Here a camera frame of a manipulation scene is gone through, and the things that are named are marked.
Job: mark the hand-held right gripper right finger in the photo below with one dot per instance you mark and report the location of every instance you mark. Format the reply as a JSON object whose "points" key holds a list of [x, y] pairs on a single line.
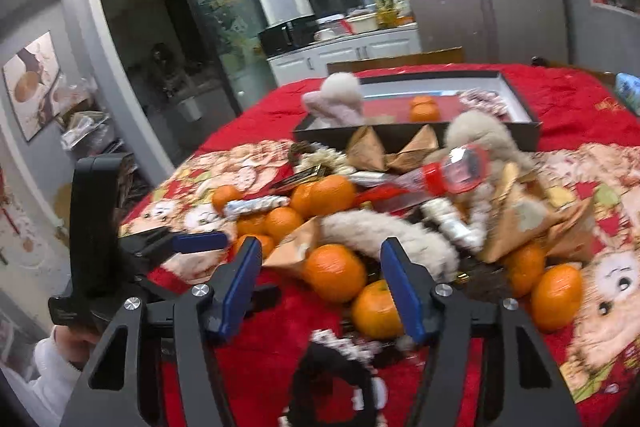
{"points": [[402, 292]]}

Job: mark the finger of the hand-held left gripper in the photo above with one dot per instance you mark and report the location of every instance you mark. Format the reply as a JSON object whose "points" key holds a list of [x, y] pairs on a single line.
{"points": [[162, 291], [200, 241]]}

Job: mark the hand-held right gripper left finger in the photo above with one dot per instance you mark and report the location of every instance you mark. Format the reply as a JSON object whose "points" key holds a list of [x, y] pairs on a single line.
{"points": [[240, 292]]}

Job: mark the orange mandarin fruit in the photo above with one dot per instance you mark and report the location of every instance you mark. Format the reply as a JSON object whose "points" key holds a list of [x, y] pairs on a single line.
{"points": [[424, 108]]}

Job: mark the black shallow gift box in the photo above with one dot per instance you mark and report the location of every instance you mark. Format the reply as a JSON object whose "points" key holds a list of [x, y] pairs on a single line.
{"points": [[390, 107]]}

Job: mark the red white patterned bundle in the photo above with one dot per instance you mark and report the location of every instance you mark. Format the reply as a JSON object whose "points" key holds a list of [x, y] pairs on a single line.
{"points": [[482, 102]]}

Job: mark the white fluffy scrunchie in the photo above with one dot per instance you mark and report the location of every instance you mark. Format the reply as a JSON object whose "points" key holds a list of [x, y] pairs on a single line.
{"points": [[340, 84]]}

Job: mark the person's left forearm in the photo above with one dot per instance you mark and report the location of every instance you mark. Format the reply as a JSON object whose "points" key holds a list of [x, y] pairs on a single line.
{"points": [[55, 377]]}

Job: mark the cream fuzzy scrunchie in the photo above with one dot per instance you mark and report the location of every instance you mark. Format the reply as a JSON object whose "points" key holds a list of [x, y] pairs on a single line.
{"points": [[395, 232]]}

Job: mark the silver foil wrapped candy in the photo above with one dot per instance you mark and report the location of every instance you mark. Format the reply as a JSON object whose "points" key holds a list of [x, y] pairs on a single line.
{"points": [[252, 208]]}

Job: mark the pile of mandarins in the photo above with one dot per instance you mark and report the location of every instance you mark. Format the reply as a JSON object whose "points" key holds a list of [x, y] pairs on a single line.
{"points": [[335, 274]]}

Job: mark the red printed bear blanket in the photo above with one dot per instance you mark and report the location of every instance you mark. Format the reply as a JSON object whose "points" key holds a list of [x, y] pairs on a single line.
{"points": [[270, 357]]}

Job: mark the dark brown scrunchie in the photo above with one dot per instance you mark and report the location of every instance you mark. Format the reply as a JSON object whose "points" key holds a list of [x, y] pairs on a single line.
{"points": [[480, 282]]}

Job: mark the white knit scrunchie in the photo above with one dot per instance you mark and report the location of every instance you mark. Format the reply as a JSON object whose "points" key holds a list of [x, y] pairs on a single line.
{"points": [[455, 219]]}

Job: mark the black gold wrapped bar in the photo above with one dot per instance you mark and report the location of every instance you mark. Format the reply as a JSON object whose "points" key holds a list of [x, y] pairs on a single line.
{"points": [[300, 178]]}

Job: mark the black fuzzy scrunchie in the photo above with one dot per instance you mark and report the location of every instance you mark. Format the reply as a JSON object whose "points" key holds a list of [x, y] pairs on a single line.
{"points": [[325, 389]]}

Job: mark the red clear plastic toy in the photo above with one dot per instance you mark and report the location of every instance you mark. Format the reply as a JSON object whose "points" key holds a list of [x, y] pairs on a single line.
{"points": [[450, 172]]}

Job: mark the white trash bin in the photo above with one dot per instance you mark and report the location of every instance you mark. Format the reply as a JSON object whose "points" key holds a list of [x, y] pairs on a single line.
{"points": [[190, 109]]}

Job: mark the white ruffled scrunchie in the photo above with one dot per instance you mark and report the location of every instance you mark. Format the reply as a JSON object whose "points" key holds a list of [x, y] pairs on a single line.
{"points": [[322, 155]]}

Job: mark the beige fluffy scrunchie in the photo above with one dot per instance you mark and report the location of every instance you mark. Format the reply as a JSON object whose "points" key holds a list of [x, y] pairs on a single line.
{"points": [[480, 137]]}

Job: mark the glass sliding door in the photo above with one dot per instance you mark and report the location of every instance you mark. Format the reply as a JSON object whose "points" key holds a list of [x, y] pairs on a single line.
{"points": [[215, 32]]}

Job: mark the black microwave oven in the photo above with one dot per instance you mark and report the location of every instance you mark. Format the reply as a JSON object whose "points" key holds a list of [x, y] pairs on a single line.
{"points": [[287, 36]]}

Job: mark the white kitchen cabinet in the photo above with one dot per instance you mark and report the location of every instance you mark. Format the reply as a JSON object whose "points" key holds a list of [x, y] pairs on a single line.
{"points": [[345, 54]]}

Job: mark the white mug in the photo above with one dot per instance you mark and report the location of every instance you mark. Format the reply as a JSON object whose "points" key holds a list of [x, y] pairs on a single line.
{"points": [[324, 34]]}

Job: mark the cream plastic basin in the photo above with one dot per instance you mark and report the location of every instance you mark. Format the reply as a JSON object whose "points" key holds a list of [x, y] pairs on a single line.
{"points": [[361, 23]]}

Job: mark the blue tissue pack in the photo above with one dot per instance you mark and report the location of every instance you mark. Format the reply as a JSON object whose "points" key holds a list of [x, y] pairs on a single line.
{"points": [[629, 93]]}

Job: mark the framed wall picture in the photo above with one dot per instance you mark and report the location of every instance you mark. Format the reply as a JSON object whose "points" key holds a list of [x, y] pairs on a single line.
{"points": [[32, 84]]}

